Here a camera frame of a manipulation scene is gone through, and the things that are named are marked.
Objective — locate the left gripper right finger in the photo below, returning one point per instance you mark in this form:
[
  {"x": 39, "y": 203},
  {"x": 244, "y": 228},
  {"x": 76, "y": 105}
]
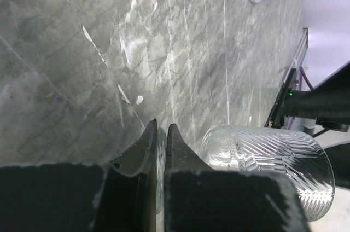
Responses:
[{"x": 199, "y": 198}]

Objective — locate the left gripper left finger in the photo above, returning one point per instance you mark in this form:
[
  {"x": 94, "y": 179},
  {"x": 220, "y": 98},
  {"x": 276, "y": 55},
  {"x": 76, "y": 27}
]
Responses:
[{"x": 119, "y": 195}]

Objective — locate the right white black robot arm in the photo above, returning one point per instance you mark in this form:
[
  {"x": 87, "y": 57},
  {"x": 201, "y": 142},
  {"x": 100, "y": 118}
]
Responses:
[{"x": 328, "y": 103}]

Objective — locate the aluminium frame rail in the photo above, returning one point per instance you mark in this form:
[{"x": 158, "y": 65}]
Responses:
[{"x": 300, "y": 52}]

